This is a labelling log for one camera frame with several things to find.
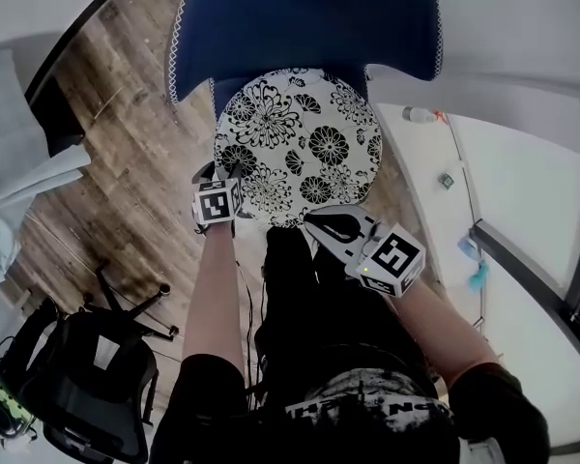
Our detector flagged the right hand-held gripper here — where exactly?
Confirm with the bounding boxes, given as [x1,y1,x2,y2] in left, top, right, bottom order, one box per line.
[303,204,426,299]

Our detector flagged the grey shoulder strap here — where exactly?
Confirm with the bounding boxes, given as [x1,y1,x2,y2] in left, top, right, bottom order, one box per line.
[463,437,507,464]

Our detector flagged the white black floral cushion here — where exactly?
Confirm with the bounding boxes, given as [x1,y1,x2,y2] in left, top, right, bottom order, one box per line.
[213,67,384,230]

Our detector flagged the black helmet with goggles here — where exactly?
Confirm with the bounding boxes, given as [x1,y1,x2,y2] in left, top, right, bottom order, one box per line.
[0,355,38,449]

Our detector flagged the person's right forearm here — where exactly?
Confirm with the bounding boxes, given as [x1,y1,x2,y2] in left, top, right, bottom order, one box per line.
[391,277,502,386]

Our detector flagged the teal plastic object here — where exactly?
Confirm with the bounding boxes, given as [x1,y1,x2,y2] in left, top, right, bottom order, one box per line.
[466,261,492,292]

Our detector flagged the black office chair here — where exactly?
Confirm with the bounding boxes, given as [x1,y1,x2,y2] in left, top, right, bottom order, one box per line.
[9,258,180,464]

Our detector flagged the person's black white printed t-shirt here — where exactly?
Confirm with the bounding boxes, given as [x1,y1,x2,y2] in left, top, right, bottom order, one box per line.
[149,353,552,464]

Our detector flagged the clear plastic bottle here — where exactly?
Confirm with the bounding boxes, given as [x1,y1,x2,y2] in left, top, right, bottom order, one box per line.
[401,105,439,124]

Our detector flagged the blue upholstered chair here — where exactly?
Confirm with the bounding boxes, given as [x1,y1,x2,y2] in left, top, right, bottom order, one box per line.
[163,0,446,125]

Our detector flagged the black window frame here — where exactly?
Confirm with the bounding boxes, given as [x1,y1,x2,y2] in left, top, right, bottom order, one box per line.
[468,159,580,337]

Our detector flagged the pale green tablecloth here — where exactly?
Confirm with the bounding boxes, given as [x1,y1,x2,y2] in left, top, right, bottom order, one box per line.
[0,48,92,292]

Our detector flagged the person's black trousers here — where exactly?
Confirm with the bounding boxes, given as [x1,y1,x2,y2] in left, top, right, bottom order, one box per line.
[255,227,439,395]

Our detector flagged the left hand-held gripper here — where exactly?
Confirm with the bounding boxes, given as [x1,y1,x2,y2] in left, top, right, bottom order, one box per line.
[191,160,247,234]

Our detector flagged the person's left forearm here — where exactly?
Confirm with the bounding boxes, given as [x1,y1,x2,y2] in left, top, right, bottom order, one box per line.
[182,219,247,362]

